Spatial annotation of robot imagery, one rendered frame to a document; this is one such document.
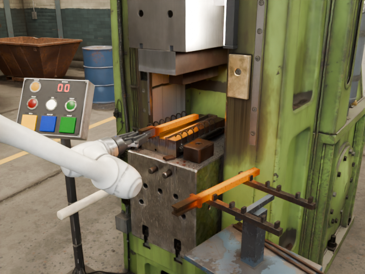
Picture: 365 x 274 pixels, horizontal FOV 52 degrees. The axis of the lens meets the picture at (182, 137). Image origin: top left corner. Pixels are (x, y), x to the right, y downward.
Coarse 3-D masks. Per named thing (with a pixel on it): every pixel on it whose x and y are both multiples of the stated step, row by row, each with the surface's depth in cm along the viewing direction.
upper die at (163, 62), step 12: (216, 48) 171; (144, 60) 157; (156, 60) 154; (168, 60) 150; (180, 60) 151; (192, 60) 157; (204, 60) 165; (216, 60) 173; (156, 72) 155; (168, 72) 152; (180, 72) 152
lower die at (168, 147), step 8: (208, 120) 187; (216, 120) 188; (224, 120) 191; (184, 128) 173; (192, 128) 175; (200, 128) 175; (208, 128) 179; (168, 136) 162; (184, 136) 164; (192, 136) 169; (216, 136) 187; (144, 144) 171; (152, 144) 168; (160, 144) 165; (168, 144) 162; (176, 144) 160; (160, 152) 166; (168, 152) 163; (176, 152) 161
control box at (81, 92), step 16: (32, 80) 183; (48, 80) 182; (64, 80) 180; (80, 80) 179; (32, 96) 181; (48, 96) 180; (64, 96) 179; (80, 96) 177; (32, 112) 180; (48, 112) 178; (64, 112) 177; (80, 112) 176; (80, 128) 174
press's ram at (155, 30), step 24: (144, 0) 149; (168, 0) 142; (192, 0) 141; (216, 0) 151; (144, 24) 152; (168, 24) 145; (192, 24) 144; (216, 24) 158; (144, 48) 156; (168, 48) 148; (192, 48) 147
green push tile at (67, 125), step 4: (64, 120) 175; (68, 120) 175; (72, 120) 175; (60, 124) 175; (64, 124) 175; (68, 124) 175; (72, 124) 174; (60, 128) 175; (64, 128) 175; (68, 128) 174; (72, 128) 174; (60, 132) 175; (64, 132) 174; (68, 132) 174; (72, 132) 173
